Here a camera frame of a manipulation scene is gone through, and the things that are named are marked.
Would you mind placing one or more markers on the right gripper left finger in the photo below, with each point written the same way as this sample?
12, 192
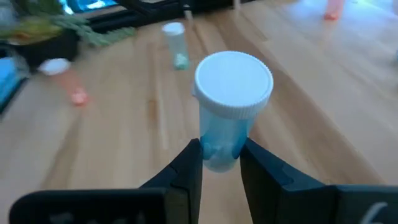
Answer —
174, 193

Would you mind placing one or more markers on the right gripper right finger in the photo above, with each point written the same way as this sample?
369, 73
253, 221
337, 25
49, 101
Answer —
280, 199

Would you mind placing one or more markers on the blue pill bottle white pills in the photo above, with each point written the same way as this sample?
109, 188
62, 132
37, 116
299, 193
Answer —
233, 84

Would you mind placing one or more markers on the green pill bottle white cap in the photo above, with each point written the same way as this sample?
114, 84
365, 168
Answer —
177, 49

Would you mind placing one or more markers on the green potted plant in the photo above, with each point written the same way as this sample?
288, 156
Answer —
37, 28

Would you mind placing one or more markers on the black metal rig frame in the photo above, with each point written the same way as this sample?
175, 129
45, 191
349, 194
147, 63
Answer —
161, 7

